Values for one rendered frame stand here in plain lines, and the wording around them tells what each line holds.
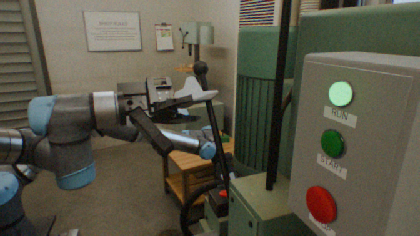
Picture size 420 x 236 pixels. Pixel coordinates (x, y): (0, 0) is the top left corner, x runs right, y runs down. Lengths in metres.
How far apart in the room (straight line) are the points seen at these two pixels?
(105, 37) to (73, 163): 2.94
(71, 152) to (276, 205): 0.39
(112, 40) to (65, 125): 2.95
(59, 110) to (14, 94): 2.96
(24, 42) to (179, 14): 1.78
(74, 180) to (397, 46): 0.55
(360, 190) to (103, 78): 3.39
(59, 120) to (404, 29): 0.51
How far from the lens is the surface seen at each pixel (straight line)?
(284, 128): 0.45
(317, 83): 0.24
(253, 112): 0.52
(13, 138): 0.66
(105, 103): 0.54
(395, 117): 0.20
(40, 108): 0.56
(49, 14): 3.44
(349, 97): 0.21
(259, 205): 0.34
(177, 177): 2.55
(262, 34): 0.49
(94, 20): 3.45
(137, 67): 3.57
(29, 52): 3.41
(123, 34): 3.49
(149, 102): 0.57
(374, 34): 0.28
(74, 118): 0.55
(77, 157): 0.58
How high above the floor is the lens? 1.50
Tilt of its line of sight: 18 degrees down
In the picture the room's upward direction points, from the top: straight up
